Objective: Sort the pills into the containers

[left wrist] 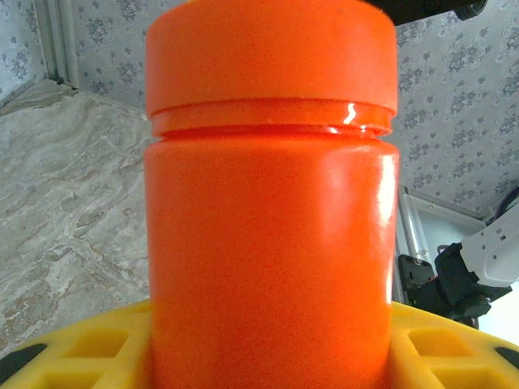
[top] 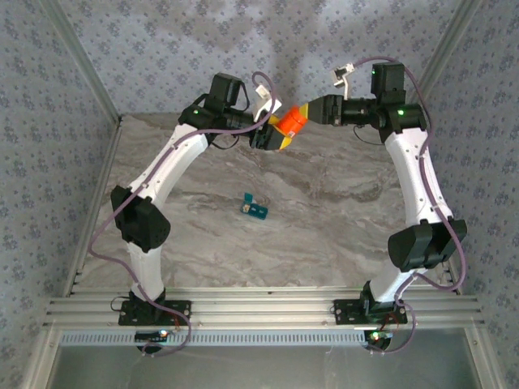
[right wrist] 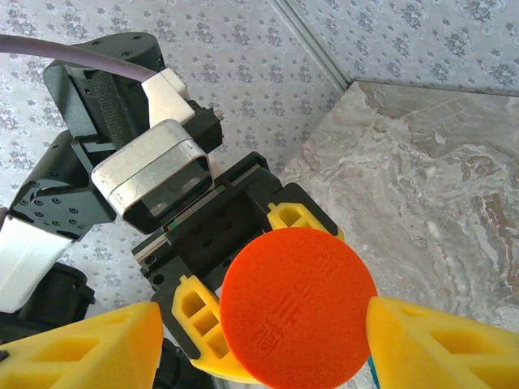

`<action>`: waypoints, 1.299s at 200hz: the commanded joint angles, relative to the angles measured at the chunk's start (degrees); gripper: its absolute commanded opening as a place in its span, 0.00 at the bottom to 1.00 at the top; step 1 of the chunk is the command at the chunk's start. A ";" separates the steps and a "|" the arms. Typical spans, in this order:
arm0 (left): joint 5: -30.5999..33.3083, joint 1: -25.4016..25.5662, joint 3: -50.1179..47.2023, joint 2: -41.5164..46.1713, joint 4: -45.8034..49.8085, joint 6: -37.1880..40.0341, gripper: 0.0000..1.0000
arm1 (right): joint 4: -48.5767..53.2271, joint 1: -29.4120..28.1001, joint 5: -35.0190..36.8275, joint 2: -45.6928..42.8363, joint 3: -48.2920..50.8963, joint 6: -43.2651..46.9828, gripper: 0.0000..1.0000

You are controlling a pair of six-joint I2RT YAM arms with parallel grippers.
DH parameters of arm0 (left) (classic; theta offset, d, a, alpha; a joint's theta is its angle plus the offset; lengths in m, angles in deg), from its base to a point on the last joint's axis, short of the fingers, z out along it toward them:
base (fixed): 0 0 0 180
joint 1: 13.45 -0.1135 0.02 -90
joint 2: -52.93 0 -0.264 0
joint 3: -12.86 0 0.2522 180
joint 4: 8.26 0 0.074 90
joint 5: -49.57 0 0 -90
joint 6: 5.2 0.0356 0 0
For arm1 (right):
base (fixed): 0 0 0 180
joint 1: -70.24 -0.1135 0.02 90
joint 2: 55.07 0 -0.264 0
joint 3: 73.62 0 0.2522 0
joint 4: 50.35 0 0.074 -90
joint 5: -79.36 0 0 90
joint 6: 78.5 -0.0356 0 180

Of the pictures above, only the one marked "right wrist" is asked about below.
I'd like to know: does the aluminium corner post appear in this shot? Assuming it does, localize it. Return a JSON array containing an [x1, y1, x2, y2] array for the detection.
[[269, 0, 354, 92]]

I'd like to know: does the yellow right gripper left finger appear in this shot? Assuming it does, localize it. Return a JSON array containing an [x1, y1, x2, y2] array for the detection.
[[0, 301, 164, 389]]

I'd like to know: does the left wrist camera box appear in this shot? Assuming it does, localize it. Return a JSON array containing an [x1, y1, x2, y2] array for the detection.
[[91, 68, 215, 236]]

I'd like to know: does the orange pill bottle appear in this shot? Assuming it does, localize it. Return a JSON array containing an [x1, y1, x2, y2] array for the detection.
[[218, 226, 379, 388]]

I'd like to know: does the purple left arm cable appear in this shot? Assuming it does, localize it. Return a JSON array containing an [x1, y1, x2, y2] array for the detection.
[[0, 34, 159, 84]]

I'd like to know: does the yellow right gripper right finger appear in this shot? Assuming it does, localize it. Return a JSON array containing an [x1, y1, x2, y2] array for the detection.
[[364, 294, 519, 389]]

